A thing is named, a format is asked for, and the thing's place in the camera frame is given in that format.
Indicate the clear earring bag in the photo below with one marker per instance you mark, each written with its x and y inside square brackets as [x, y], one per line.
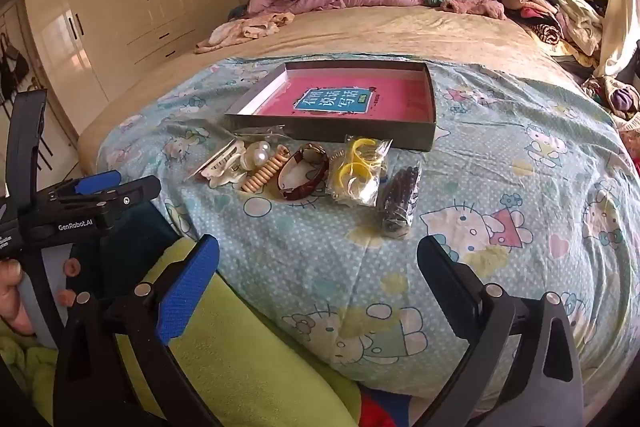
[255, 133]

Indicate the bag of yellow hoops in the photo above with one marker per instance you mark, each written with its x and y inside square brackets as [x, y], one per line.
[357, 172]

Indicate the person's left hand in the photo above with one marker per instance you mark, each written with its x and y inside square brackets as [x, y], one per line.
[9, 294]

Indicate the fluffy pink garment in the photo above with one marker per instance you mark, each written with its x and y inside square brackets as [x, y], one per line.
[475, 4]

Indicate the white claw hair clip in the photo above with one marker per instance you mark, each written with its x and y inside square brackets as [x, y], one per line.
[225, 177]

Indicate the bed with beige sheet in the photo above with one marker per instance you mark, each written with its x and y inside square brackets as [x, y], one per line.
[375, 32]

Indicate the pearl hair clip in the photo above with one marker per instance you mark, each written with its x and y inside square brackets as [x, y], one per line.
[262, 154]

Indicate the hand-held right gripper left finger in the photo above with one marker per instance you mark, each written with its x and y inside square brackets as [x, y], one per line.
[192, 289]

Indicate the pile of clothes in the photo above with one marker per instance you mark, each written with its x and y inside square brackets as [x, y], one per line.
[560, 17]

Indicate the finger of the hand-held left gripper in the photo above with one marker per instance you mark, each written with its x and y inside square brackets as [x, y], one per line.
[137, 194]
[97, 183]

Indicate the cream curtain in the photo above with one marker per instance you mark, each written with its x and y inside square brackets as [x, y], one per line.
[617, 42]

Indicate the pink book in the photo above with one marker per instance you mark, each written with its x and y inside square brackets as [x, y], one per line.
[400, 97]

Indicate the clear bag with hairpin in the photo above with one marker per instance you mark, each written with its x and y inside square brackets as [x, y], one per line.
[210, 159]

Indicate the purple garment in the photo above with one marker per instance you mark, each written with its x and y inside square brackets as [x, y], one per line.
[622, 102]

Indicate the shallow grey cardboard box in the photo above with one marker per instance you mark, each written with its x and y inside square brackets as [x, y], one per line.
[350, 134]

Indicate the cartoon cat printed blanket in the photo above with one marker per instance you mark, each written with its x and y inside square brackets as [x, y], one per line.
[500, 207]

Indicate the pale pink garment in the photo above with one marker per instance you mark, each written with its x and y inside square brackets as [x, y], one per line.
[245, 29]

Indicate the cream wardrobe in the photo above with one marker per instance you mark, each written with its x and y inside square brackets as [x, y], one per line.
[125, 7]

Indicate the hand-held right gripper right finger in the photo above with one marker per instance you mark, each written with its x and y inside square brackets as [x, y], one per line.
[447, 274]

